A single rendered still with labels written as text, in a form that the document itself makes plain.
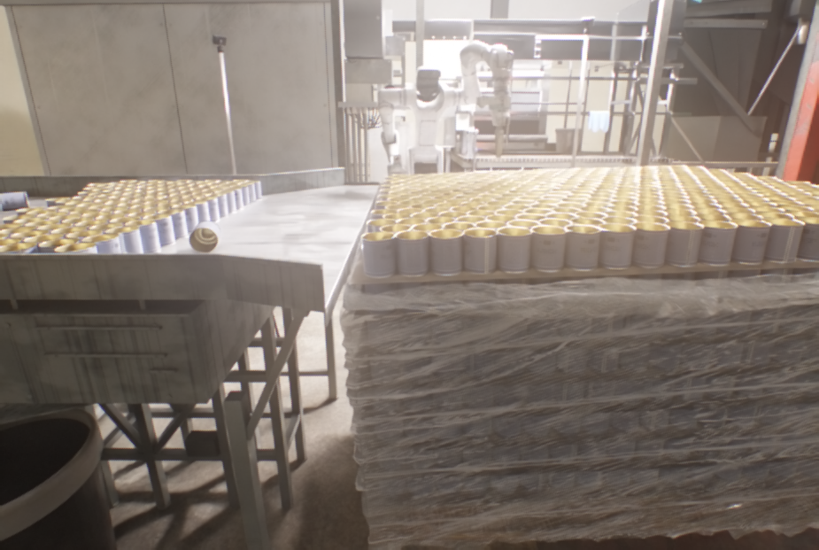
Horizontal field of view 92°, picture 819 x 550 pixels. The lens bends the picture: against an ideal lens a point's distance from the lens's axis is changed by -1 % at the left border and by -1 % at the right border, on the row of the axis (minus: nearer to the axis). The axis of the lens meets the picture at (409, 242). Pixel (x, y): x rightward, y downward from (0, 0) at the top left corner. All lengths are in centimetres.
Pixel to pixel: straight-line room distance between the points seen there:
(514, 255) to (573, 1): 925
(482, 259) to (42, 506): 117
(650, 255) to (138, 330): 105
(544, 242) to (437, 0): 869
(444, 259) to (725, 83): 467
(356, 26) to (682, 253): 275
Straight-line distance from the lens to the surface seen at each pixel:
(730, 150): 537
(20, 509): 138
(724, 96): 521
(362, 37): 325
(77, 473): 143
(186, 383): 103
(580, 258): 86
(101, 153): 428
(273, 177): 204
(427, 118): 227
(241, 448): 111
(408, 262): 79
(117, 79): 414
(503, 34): 399
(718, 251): 100
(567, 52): 411
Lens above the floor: 139
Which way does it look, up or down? 16 degrees down
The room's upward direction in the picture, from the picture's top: straight up
